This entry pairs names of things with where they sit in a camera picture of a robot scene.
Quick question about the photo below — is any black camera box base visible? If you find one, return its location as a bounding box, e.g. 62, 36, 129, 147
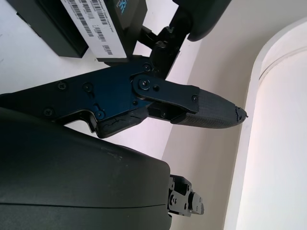
15, 0, 88, 58

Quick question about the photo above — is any black RealSense box lid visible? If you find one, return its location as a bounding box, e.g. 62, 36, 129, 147
59, 0, 147, 65

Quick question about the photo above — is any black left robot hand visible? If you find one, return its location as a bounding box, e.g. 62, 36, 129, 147
129, 0, 233, 80

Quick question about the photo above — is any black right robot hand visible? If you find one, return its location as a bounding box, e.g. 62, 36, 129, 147
0, 59, 249, 230

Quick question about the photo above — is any white round container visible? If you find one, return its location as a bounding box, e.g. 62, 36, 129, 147
246, 18, 307, 230

